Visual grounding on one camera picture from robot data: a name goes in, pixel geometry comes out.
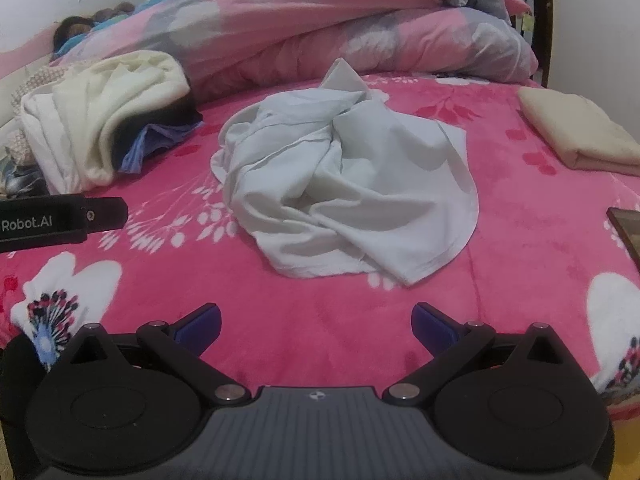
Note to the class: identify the pink floral blanket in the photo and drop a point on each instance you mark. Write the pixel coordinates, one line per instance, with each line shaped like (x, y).
(525, 240)

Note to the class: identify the pink floral quilt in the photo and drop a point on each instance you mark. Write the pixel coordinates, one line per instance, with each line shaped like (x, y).
(300, 20)

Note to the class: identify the beige knitted cloth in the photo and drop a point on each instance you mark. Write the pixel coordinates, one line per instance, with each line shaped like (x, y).
(30, 85)

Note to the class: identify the beige folded cloth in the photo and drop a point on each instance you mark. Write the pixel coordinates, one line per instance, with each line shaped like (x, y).
(580, 130)

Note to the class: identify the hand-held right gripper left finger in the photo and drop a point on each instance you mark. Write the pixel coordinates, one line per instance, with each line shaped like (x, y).
(202, 327)

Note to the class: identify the black garment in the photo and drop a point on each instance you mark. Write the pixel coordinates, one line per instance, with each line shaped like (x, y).
(175, 112)

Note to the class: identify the blue garment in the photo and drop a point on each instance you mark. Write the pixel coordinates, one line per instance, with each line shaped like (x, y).
(150, 142)

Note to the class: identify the dark plaid cloth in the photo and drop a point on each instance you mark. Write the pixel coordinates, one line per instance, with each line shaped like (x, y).
(20, 177)

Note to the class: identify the dark smartphone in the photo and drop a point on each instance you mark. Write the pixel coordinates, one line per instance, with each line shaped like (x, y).
(627, 230)

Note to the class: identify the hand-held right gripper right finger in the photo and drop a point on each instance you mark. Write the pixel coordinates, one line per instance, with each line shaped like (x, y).
(430, 327)

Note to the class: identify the white shirt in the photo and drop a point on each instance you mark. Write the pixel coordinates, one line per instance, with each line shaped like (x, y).
(360, 185)

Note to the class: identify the dark wooden door frame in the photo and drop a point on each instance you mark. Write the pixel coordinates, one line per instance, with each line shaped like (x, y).
(544, 20)

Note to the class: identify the cream fleece garment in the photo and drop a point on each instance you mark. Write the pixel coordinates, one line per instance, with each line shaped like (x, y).
(85, 110)

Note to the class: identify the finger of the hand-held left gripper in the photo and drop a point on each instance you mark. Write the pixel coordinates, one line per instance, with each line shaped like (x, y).
(107, 212)

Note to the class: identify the pink bed headboard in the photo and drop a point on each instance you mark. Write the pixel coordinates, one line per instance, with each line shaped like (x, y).
(20, 62)

